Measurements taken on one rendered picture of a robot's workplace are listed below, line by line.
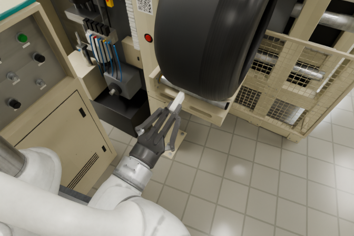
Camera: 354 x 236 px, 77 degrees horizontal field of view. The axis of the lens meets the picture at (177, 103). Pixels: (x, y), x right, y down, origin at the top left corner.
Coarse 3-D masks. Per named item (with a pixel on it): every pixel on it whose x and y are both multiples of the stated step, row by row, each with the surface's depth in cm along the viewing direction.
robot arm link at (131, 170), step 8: (128, 160) 55; (136, 160) 56; (120, 168) 54; (128, 168) 53; (136, 168) 54; (144, 168) 54; (120, 176) 53; (128, 176) 52; (136, 176) 53; (144, 176) 54; (136, 184) 53; (144, 184) 55
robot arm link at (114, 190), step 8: (112, 176) 54; (104, 184) 52; (112, 184) 52; (120, 184) 52; (128, 184) 52; (96, 192) 52; (104, 192) 50; (112, 192) 49; (120, 192) 49; (128, 192) 50; (136, 192) 52; (96, 200) 50; (104, 200) 49; (112, 200) 48; (120, 200) 47; (96, 208) 48; (104, 208) 47; (112, 208) 46
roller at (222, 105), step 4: (160, 76) 105; (160, 80) 105; (164, 80) 104; (168, 84) 104; (172, 84) 103; (176, 88) 103; (180, 88) 102; (184, 92) 102; (188, 92) 100; (196, 96) 99; (200, 96) 98; (204, 100) 98; (208, 100) 97; (212, 104) 98; (216, 104) 97; (220, 104) 96; (224, 104) 95; (228, 104) 95; (224, 108) 96
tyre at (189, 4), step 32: (160, 0) 67; (192, 0) 60; (224, 0) 57; (256, 0) 57; (160, 32) 67; (192, 32) 62; (224, 32) 59; (256, 32) 104; (160, 64) 77; (192, 64) 68; (224, 64) 64; (224, 96) 79
